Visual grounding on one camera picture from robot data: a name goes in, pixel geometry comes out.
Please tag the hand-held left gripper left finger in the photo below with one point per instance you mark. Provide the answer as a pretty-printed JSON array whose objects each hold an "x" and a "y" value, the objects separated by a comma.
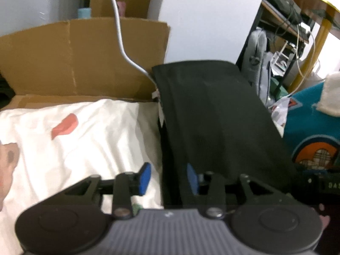
[{"x": 144, "y": 178}]

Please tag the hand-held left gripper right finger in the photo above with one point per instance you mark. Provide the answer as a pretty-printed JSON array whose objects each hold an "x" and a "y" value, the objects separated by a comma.
[{"x": 192, "y": 179}]

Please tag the black sweater with patterned trim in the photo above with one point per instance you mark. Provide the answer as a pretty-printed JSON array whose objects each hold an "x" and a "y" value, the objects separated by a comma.
[{"x": 212, "y": 111}]

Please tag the teal printed rug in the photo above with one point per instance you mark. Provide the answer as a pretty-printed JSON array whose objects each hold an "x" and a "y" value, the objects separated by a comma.
[{"x": 305, "y": 122}]

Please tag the printed bear bed sheet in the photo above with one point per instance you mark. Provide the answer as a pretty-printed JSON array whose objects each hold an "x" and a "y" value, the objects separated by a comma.
[{"x": 93, "y": 138}]

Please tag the white crumpled plastic bag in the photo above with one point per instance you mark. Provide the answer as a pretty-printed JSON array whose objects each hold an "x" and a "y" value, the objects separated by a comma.
[{"x": 281, "y": 111}]

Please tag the white fuzzy cushion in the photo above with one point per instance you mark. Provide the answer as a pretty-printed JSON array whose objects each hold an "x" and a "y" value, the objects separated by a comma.
[{"x": 330, "y": 93}]

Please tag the grey backpack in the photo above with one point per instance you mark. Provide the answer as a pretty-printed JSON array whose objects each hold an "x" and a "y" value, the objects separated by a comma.
[{"x": 256, "y": 58}]

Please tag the flat cardboard sheet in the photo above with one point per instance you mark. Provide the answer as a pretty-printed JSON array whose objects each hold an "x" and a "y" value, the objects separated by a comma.
[{"x": 66, "y": 58}]

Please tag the pink bottle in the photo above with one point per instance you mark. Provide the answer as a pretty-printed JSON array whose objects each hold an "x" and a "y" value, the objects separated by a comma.
[{"x": 121, "y": 6}]

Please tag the blue bottle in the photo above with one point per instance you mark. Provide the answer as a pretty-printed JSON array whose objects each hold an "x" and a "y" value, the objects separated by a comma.
[{"x": 84, "y": 12}]

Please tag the round table with yellow rim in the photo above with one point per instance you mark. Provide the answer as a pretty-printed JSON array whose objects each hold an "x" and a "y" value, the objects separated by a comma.
[{"x": 313, "y": 5}]

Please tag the black frame desk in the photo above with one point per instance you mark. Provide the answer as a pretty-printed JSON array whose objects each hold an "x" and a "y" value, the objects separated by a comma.
[{"x": 276, "y": 18}]

